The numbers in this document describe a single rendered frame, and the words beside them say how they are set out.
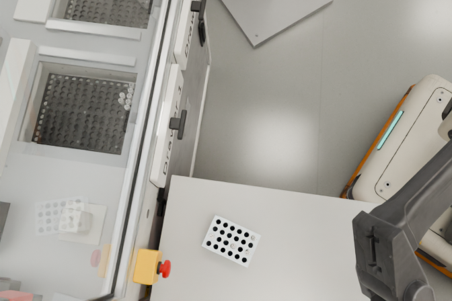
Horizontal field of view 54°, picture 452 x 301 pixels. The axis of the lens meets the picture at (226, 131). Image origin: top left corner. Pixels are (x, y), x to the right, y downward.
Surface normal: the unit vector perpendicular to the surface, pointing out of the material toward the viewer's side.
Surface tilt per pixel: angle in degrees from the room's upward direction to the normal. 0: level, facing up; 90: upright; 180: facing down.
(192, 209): 0
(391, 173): 0
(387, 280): 71
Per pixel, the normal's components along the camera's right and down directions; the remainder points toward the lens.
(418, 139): -0.02, -0.25
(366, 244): -0.88, 0.27
